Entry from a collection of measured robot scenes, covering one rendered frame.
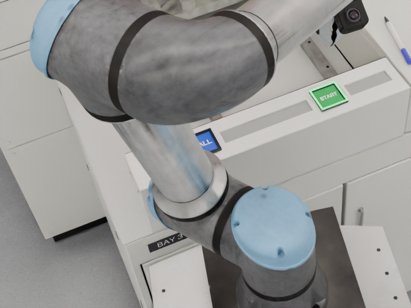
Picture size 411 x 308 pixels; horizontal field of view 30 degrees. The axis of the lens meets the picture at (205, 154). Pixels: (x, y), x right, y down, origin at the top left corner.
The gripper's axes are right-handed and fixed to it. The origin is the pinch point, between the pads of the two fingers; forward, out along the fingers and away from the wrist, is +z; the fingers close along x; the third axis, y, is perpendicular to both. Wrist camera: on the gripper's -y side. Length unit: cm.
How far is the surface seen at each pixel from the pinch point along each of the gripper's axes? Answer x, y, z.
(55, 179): 56, 58, 77
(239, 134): 18.8, 0.4, 15.1
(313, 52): -8.2, 23.1, 25.8
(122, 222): 45, 1, 29
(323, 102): 1.6, -0.4, 14.3
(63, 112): 47, 58, 53
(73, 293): 64, 41, 111
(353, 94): -4.6, -0.4, 15.1
